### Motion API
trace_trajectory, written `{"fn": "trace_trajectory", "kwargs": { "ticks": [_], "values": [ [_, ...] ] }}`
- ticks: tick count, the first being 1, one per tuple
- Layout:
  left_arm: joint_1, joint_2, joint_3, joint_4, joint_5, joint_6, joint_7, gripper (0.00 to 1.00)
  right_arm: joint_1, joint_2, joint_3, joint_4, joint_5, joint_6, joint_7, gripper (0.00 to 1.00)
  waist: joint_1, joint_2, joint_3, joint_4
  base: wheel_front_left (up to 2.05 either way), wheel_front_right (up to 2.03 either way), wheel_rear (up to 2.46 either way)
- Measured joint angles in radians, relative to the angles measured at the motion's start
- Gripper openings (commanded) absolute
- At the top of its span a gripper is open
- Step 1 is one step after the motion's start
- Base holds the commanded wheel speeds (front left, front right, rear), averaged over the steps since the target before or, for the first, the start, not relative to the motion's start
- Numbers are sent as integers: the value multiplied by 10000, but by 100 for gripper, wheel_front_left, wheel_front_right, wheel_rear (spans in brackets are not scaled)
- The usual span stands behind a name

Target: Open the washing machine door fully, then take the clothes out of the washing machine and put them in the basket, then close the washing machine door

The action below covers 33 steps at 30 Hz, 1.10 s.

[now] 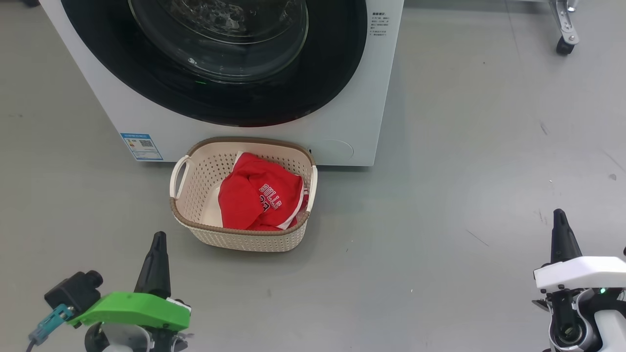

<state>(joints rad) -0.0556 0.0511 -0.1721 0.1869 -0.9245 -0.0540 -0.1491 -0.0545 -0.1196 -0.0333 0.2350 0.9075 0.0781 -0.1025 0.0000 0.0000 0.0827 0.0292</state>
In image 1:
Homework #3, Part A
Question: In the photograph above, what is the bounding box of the white washing machine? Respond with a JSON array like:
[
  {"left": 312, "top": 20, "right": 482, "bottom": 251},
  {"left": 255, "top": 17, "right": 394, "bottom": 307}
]
[{"left": 38, "top": 0, "right": 406, "bottom": 167}]

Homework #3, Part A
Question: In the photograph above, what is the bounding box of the cable with teal connector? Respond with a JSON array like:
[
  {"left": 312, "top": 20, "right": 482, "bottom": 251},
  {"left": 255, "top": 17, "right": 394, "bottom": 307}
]
[{"left": 26, "top": 303, "right": 75, "bottom": 352}]

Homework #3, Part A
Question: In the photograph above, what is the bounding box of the metal bracket with caster wheel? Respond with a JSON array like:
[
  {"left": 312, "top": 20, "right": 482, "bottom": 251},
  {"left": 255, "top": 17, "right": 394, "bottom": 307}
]
[{"left": 547, "top": 0, "right": 581, "bottom": 56}]

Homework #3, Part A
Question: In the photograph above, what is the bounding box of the red garment with white trim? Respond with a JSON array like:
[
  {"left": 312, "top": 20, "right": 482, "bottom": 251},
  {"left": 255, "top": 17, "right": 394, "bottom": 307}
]
[{"left": 217, "top": 152, "right": 265, "bottom": 231}]

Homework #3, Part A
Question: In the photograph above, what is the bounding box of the red Bulls print garment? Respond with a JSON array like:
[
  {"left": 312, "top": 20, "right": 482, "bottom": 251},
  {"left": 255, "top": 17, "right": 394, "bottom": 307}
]
[{"left": 245, "top": 160, "right": 310, "bottom": 232}]

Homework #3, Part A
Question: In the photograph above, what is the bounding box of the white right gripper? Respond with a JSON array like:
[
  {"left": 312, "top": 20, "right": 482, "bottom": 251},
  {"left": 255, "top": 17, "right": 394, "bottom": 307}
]
[{"left": 533, "top": 209, "right": 626, "bottom": 294}]

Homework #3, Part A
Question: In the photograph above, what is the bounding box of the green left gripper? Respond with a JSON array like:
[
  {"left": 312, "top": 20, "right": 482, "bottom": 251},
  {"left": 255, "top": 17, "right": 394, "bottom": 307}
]
[{"left": 67, "top": 232, "right": 192, "bottom": 331}]

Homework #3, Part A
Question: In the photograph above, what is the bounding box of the cream perforated laundry basket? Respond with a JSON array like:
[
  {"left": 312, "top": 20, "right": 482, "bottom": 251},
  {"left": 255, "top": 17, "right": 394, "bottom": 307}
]
[{"left": 169, "top": 136, "right": 319, "bottom": 253}]

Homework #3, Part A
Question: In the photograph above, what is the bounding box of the blue white label sticker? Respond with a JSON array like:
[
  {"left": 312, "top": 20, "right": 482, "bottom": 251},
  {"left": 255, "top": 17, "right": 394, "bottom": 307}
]
[{"left": 120, "top": 132, "right": 164, "bottom": 162}]

